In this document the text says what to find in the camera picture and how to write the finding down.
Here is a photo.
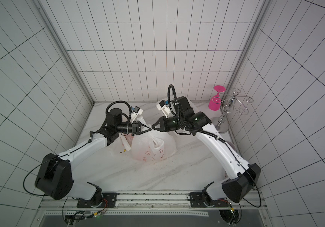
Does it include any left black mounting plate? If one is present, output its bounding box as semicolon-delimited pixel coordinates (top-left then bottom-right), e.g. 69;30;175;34
77;192;118;209

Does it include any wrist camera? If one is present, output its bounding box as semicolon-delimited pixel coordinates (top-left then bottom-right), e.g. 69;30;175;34
130;106;143;123
156;100;173;118

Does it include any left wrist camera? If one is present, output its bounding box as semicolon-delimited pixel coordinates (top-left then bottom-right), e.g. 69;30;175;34
130;106;143;123

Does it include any translucent white plastic bag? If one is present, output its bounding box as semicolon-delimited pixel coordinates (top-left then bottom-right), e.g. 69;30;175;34
112;113;141;151

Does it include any pink plastic wine glass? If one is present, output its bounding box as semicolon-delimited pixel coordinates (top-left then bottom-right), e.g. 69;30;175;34
208;85;226;111

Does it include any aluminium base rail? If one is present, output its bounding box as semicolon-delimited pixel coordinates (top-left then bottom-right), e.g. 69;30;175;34
36;191;267;220

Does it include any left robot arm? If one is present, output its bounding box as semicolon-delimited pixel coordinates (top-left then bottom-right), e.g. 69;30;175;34
35;100;151;204

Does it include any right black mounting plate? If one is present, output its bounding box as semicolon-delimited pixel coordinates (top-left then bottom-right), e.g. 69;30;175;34
187;192;229;208

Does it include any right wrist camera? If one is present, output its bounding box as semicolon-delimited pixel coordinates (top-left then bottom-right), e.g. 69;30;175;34
156;100;173;118

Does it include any white bag with red print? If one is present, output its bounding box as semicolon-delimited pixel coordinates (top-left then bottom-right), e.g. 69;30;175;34
131;131;177;162

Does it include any silver metal glass rack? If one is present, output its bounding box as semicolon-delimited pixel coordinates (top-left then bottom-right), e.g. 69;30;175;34
214;88;254;134

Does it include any black mounting plate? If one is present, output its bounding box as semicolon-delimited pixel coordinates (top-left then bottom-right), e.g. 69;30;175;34
77;192;118;209
187;192;229;208

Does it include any white perforated plastic basket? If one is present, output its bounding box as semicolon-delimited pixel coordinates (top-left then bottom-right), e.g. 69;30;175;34
156;95;206;125

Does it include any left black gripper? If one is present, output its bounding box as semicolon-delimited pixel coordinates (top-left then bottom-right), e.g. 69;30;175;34
117;120;153;136

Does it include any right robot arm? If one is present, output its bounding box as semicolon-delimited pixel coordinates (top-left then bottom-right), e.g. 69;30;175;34
152;84;261;207

